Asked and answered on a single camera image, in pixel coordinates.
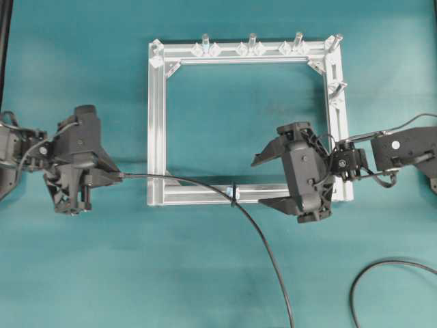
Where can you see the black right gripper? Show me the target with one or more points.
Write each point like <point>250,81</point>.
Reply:
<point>298,131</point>

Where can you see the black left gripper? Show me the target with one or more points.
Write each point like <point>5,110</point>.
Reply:
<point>70,195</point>

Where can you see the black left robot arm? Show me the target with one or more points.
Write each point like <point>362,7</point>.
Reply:
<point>25,150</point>

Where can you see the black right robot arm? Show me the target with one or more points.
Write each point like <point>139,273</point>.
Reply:
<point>381,155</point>

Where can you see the black zip tie loop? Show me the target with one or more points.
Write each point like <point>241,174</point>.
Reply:
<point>233,202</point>

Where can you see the blue tape patch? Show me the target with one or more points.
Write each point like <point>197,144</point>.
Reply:
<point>229,193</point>

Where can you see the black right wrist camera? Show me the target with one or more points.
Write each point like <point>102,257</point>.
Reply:
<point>303,167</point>

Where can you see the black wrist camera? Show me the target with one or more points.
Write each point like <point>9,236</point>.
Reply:
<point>79,145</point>
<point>303,167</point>

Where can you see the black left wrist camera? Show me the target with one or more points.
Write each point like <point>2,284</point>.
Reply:
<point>79,145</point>

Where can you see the clear side post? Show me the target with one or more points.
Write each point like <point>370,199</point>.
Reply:
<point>336,88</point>

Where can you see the silver aluminium extrusion frame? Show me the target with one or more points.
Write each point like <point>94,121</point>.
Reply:
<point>164,193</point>

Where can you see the clear left corner post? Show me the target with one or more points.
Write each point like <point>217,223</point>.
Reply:
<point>156,54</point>

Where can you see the clear corner post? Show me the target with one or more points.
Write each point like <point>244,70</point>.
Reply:
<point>156,54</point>
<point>335,42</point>

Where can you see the clear middle post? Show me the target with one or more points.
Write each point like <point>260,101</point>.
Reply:
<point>252,43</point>

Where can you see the clear right post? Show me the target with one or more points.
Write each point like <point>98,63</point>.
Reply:
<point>299,44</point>

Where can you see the post with blue tape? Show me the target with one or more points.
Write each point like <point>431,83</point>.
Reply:
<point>205,44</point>

